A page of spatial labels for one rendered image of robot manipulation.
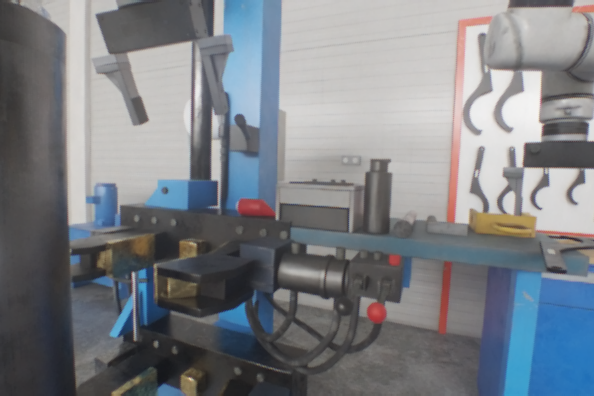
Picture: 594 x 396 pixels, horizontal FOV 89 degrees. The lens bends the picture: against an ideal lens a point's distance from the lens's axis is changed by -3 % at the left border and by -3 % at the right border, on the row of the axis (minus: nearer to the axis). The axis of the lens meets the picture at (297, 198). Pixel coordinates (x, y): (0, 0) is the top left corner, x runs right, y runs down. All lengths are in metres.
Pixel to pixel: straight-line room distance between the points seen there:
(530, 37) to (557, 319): 1.24
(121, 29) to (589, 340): 1.74
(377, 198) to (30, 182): 0.74
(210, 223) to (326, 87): 2.05
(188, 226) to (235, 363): 0.49
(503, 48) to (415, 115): 2.12
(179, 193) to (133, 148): 2.99
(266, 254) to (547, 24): 0.70
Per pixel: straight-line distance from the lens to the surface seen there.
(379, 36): 2.92
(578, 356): 1.72
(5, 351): 0.72
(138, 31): 0.50
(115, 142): 4.42
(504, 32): 0.62
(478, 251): 0.86
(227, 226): 1.03
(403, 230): 0.85
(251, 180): 1.23
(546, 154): 0.78
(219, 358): 1.21
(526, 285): 1.09
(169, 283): 0.78
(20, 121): 0.66
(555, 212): 2.76
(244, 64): 1.32
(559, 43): 0.64
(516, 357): 1.17
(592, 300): 1.65
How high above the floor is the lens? 1.22
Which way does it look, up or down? 4 degrees down
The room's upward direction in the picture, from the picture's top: 2 degrees clockwise
